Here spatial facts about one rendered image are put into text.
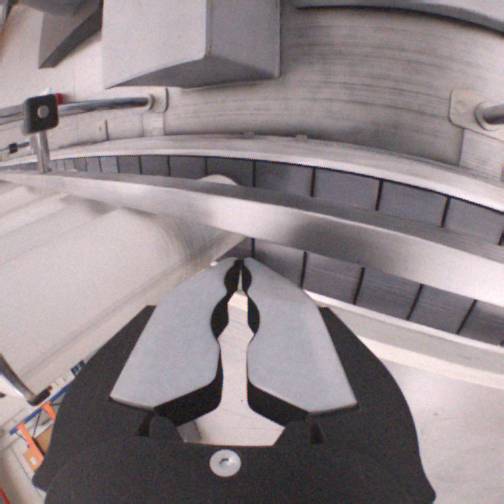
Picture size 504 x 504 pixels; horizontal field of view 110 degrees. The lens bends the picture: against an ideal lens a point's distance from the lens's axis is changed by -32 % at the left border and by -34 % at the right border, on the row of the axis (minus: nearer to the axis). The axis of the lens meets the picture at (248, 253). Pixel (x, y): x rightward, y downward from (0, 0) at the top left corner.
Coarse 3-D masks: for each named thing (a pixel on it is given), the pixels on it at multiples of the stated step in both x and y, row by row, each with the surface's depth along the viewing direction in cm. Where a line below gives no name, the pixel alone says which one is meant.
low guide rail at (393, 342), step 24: (240, 288) 17; (336, 312) 15; (360, 336) 13; (384, 336) 13; (408, 336) 12; (432, 336) 12; (408, 360) 12; (432, 360) 11; (456, 360) 10; (480, 360) 10
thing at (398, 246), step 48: (96, 192) 12; (144, 192) 10; (192, 192) 8; (240, 192) 8; (288, 240) 7; (336, 240) 6; (384, 240) 6; (432, 240) 5; (480, 240) 5; (480, 288) 5
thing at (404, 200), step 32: (64, 160) 29; (96, 160) 25; (128, 160) 22; (160, 160) 20; (192, 160) 18; (224, 160) 17; (256, 160) 19; (288, 192) 15; (320, 192) 14; (352, 192) 13; (384, 192) 12; (416, 192) 11; (448, 224) 11; (480, 224) 10; (224, 256) 20; (256, 256) 19; (288, 256) 17; (320, 256) 16; (320, 288) 17; (352, 288) 16; (384, 288) 15; (416, 288) 13; (416, 320) 14; (448, 320) 13; (480, 320) 12
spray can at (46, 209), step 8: (56, 200) 17; (64, 200) 17; (72, 200) 17; (80, 200) 18; (40, 208) 16; (48, 208) 16; (56, 208) 16; (16, 216) 14; (24, 216) 14; (32, 216) 15; (40, 216) 15; (0, 224) 13; (8, 224) 13; (16, 224) 14; (24, 224) 14; (0, 232) 12; (8, 232) 13
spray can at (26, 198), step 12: (12, 192) 20; (24, 192) 21; (36, 192) 22; (48, 192) 23; (60, 192) 24; (0, 204) 19; (12, 204) 20; (24, 204) 21; (36, 204) 22; (0, 216) 19; (12, 216) 20
